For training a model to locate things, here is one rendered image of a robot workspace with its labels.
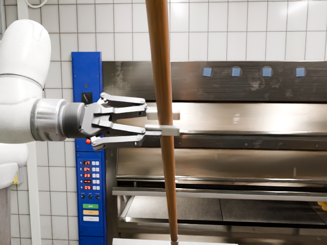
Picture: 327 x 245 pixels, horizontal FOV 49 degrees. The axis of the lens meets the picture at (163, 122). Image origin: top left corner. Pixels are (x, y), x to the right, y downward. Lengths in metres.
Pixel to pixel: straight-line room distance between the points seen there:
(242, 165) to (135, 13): 1.00
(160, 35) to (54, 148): 1.69
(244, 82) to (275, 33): 0.30
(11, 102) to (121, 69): 1.27
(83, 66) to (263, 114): 1.00
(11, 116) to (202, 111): 1.36
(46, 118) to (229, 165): 1.43
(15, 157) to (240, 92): 1.17
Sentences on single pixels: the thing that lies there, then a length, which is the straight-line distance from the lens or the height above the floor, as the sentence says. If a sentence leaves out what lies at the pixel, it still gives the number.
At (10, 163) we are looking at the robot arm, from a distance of 1.36.
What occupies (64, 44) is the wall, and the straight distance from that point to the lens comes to 2.08.
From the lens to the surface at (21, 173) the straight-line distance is 2.24.
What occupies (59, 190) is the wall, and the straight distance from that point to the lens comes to 2.22.
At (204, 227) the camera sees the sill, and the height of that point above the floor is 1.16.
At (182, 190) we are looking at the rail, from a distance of 1.92.
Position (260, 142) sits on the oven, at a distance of 2.02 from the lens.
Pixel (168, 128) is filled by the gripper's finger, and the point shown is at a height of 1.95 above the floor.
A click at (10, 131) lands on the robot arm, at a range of 0.77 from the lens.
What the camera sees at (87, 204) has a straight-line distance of 2.16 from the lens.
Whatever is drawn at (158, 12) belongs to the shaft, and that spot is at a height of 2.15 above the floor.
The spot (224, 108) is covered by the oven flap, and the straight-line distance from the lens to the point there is 1.99.
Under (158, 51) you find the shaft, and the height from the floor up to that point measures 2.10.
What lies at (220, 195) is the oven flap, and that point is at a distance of 1.93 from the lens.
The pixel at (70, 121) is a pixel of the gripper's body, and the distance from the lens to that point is 0.74.
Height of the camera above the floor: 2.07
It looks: 9 degrees down
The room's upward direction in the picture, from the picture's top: straight up
